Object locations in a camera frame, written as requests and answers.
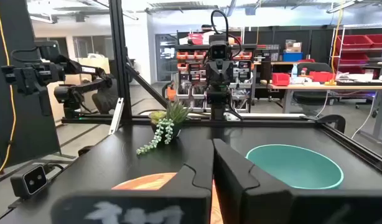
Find wooden desk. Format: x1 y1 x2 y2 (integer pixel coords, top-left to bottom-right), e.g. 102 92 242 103
259 79 382 141

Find large red plastic bin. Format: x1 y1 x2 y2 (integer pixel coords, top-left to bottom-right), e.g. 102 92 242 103
338 52 370 66
335 34 374 50
366 33 382 48

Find small red plastic bin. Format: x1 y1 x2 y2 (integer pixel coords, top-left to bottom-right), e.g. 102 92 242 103
271 72 291 87
309 71 335 83

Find blue plastic bin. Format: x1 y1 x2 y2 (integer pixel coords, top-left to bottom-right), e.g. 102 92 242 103
282 52 304 62

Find white flat bar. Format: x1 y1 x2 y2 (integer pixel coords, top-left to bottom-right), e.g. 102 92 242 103
108 97 125 136

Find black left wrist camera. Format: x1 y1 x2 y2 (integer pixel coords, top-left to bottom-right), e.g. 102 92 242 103
208 34 231 62

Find artificial succulent plant in pot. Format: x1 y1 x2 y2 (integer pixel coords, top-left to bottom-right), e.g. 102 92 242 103
136 101 192 156

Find cardboard box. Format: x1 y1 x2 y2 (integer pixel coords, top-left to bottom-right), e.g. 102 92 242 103
284 39 303 53

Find black table-level camera box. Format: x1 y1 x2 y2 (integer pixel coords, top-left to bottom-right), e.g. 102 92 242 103
9 164 49 200

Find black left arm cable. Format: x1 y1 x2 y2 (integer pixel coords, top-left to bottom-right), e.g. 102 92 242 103
210 9 243 60

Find yellow cable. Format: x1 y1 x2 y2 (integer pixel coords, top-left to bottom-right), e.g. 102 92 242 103
0 0 17 182
330 0 346 85

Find orange and black parts rack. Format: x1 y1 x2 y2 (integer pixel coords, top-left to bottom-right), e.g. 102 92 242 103
174 29 257 113

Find black divider panel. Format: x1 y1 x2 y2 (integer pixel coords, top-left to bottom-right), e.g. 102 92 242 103
0 0 62 171

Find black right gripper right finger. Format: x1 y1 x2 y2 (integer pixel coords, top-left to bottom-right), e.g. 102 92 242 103
213 139 295 224

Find metal wire shelf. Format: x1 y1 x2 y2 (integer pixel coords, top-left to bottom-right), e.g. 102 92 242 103
328 24 382 75

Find orange-red round plate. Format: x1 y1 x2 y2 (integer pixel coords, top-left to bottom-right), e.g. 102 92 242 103
111 172 223 224

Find black aluminium table frame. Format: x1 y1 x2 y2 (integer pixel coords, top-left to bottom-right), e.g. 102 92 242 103
60 0 382 178

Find black frame clamp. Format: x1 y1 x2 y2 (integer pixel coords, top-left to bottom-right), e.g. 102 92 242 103
315 114 347 134

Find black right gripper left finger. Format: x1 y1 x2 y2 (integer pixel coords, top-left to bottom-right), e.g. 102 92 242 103
134 139 214 224

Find black office chair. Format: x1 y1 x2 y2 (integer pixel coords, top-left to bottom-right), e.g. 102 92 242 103
292 62 338 110

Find teal ceramic bowl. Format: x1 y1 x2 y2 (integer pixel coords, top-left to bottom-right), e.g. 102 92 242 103
245 144 345 190

